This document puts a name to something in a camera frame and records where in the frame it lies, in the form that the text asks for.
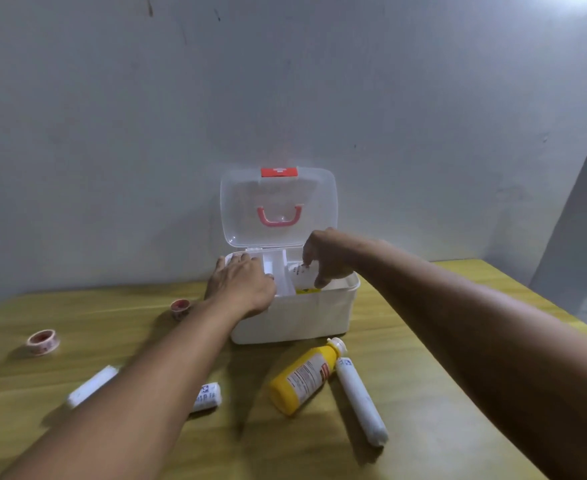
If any large medical tape roll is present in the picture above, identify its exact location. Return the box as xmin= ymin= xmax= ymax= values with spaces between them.
xmin=26 ymin=329 xmax=60 ymax=356

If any person's right forearm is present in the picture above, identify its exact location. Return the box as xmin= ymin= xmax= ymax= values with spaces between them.
xmin=349 ymin=234 xmax=587 ymax=480

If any long white bandage roll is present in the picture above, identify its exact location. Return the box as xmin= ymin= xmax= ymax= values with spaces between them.
xmin=335 ymin=357 xmax=390 ymax=448

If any yellow bottle with white cap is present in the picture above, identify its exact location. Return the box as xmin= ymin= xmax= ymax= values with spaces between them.
xmin=269 ymin=338 xmax=348 ymax=416

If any person's left forearm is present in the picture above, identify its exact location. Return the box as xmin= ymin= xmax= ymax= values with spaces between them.
xmin=0 ymin=300 xmax=255 ymax=480

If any person's left hand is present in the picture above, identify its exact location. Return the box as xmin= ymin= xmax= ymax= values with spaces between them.
xmin=204 ymin=252 xmax=278 ymax=318

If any plain white bandage roll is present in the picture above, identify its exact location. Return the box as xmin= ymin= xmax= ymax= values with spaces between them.
xmin=66 ymin=365 xmax=120 ymax=410

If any small white bottle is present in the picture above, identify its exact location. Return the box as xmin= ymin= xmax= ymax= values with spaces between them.
xmin=289 ymin=261 xmax=323 ymax=295

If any person's right hand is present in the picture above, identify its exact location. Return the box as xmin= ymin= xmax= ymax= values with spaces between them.
xmin=302 ymin=228 xmax=360 ymax=290

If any white first aid box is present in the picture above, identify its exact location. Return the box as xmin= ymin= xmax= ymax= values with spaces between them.
xmin=219 ymin=166 xmax=361 ymax=345

